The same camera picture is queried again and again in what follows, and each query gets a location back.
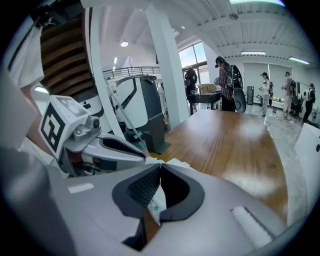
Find long white counter block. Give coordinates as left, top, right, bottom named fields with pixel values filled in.
left=293, top=122, right=320, bottom=184

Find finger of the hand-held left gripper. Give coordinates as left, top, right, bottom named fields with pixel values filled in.
left=83, top=144, right=146, bottom=173
left=99, top=136, right=147, bottom=161

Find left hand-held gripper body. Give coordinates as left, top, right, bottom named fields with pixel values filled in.
left=39, top=95, right=102, bottom=177

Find black balcony railing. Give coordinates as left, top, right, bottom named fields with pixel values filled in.
left=101, top=65, right=161, bottom=81

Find white and grey machine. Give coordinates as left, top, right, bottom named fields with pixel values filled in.
left=113, top=74, right=164, bottom=136

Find person's white shirt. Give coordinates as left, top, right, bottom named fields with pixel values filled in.
left=8, top=24, right=45, bottom=89

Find person's left forearm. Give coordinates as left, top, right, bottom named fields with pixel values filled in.
left=20, top=83, right=51, bottom=151

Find dark wooden slatted structure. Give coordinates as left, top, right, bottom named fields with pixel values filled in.
left=39, top=16, right=97, bottom=99

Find black table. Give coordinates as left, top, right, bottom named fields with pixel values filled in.
left=188, top=90, right=224, bottom=111

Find cardboard boxes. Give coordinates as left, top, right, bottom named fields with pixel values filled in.
left=199, top=83, right=216, bottom=93

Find white tissue packet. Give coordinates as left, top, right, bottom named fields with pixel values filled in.
left=147, top=185, right=168, bottom=227

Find large glass window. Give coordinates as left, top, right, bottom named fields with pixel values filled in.
left=178, top=41, right=210, bottom=89

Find large white curved machine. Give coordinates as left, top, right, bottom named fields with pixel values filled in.
left=81, top=6, right=126, bottom=144

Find black upright box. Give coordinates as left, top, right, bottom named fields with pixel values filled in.
left=246, top=85, right=256, bottom=106

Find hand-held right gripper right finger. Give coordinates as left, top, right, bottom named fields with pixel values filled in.
left=147, top=163, right=288, bottom=256

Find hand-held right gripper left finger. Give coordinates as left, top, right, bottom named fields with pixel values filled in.
left=51, top=163, right=161, bottom=256

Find white cloth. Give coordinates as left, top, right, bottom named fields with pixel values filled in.
left=144, top=156, right=191, bottom=171

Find wooden table with metal legs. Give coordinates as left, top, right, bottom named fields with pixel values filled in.
left=143, top=109, right=290, bottom=252

